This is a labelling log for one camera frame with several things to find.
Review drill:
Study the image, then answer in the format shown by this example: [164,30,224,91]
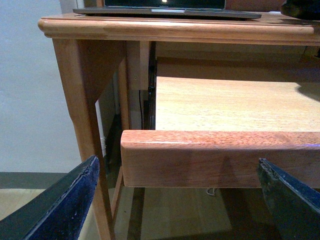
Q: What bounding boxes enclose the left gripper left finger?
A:
[0,155,100,240]

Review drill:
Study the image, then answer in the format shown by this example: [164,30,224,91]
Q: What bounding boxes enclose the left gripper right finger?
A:
[257,158,320,240]

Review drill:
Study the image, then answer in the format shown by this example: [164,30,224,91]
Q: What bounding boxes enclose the wooden keyboard tray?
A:
[120,76,320,188]

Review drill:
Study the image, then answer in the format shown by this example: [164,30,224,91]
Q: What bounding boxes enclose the grey computer mouse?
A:
[280,0,320,21]

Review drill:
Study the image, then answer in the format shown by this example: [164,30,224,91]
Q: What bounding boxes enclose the wooden desk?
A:
[37,9,320,240]

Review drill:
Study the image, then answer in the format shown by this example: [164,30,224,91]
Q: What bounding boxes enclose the grey open laptop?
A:
[73,0,262,20]

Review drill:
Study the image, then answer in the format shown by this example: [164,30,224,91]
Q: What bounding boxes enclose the black floor cable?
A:
[138,89,145,130]

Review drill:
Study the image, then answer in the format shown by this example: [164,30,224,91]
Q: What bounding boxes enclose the black tray slide rail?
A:
[147,41,157,130]

